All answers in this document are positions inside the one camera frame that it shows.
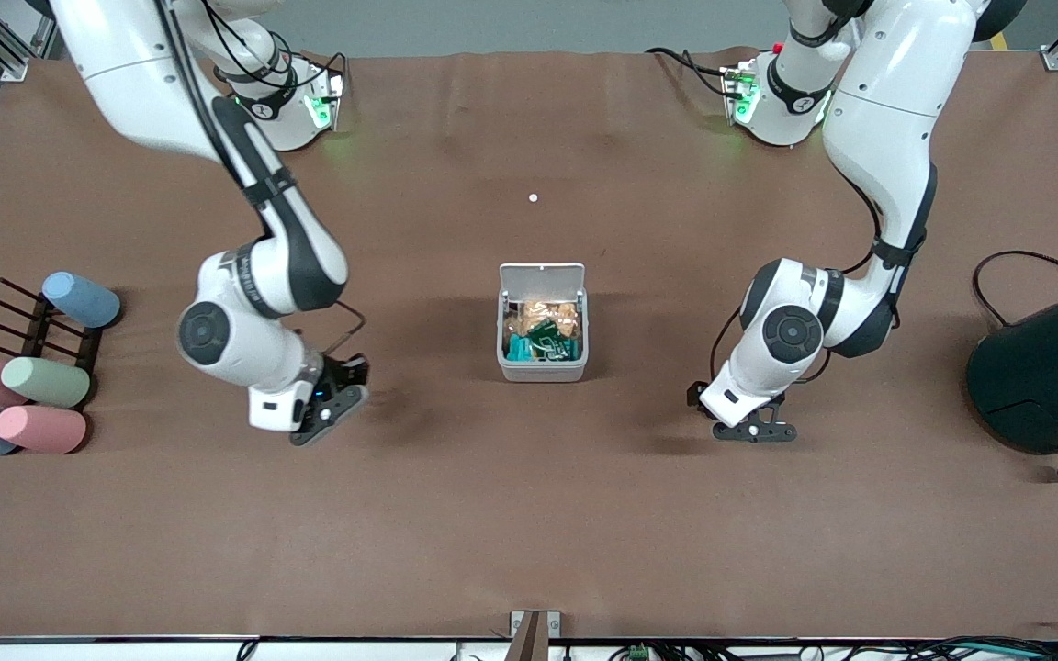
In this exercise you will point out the dark wooden cup rack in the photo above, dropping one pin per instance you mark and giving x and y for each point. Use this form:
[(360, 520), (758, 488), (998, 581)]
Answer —
[(37, 332)]

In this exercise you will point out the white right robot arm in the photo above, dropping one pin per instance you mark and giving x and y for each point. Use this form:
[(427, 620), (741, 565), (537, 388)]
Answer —
[(143, 83)]

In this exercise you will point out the metal table edge bracket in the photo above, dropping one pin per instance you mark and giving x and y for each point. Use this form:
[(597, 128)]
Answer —
[(534, 633)]

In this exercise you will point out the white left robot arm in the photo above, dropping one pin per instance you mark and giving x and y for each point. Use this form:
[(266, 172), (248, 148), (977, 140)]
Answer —
[(887, 110)]

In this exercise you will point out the brown table cloth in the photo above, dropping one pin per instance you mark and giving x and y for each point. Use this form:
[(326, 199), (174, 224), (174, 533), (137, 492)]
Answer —
[(529, 514)]

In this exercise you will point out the dark teal electric kettle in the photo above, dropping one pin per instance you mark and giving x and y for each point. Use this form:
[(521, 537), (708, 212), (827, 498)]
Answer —
[(1043, 376)]

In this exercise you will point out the tan crumpled snack wrapper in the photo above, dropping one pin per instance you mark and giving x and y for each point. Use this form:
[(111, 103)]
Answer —
[(543, 315)]

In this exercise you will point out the dark green wrapper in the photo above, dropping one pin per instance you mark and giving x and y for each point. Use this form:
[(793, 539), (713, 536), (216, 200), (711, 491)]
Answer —
[(555, 341)]

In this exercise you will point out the grey plastic box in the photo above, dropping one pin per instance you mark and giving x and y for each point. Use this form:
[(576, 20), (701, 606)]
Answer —
[(543, 372)]

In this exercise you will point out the teal wrapper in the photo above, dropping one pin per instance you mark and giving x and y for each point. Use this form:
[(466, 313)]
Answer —
[(519, 347)]

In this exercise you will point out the small green connector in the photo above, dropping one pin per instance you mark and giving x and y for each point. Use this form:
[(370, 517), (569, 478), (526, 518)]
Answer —
[(639, 653)]

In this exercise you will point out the pale green matte cup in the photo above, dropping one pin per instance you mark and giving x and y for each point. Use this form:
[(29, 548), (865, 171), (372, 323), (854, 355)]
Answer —
[(44, 382)]

